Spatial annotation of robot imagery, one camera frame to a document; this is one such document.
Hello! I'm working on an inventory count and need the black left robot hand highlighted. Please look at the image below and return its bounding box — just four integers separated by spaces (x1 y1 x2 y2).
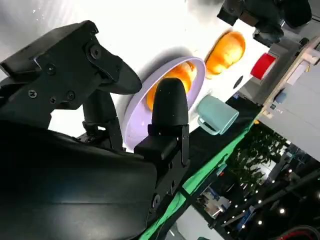
216 0 286 48

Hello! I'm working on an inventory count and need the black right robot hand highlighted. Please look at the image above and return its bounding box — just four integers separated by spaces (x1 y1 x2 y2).
0 19 191 240

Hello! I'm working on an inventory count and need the orange and white bread roll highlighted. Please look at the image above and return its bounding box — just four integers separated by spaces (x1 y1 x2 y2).
146 61 197 111
204 31 247 80

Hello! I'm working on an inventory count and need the beige wooden desk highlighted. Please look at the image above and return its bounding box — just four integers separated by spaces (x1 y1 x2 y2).
259 36 320 121

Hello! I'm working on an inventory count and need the lilac plate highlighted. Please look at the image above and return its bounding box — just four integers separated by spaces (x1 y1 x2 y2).
123 56 207 153

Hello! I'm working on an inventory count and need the pale green mug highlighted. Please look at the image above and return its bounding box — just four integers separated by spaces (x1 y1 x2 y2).
195 94 240 136

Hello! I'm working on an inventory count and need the green cloth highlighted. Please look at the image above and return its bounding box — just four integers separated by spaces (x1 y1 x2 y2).
142 119 261 240

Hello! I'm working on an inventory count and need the dark green plant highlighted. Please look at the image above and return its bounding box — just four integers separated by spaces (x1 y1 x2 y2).
228 124 292 198

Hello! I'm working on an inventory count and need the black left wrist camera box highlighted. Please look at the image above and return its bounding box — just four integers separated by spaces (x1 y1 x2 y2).
282 0 313 28

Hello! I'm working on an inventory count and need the red cable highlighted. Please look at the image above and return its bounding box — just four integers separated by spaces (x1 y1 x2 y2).
273 224 320 240

